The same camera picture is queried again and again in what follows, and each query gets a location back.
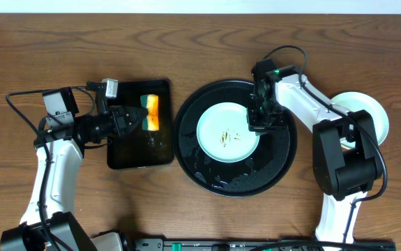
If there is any round black tray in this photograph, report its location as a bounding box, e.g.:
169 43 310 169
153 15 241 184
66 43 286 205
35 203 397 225
173 79 297 197

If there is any rectangular black tray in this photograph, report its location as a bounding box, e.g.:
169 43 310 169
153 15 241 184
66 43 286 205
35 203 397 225
107 79 174 169

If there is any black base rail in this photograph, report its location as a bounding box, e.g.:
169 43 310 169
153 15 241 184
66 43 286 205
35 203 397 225
92 233 397 251

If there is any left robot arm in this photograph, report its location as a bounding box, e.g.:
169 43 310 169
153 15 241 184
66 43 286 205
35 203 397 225
0 105 148 250

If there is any mint plate with sauce smear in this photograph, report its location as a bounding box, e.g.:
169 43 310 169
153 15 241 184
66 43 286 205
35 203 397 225
331 91 389 136

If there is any mint plate with crumbs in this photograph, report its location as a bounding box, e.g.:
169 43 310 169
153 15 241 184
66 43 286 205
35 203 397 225
196 102 259 163

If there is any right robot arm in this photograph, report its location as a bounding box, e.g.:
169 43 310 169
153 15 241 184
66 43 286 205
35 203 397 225
249 70 388 244

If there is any yellow plate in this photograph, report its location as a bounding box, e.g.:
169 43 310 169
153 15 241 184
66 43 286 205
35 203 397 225
340 132 388 149

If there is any yellow green sponge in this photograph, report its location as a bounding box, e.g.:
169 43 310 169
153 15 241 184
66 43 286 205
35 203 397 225
140 94 160 131

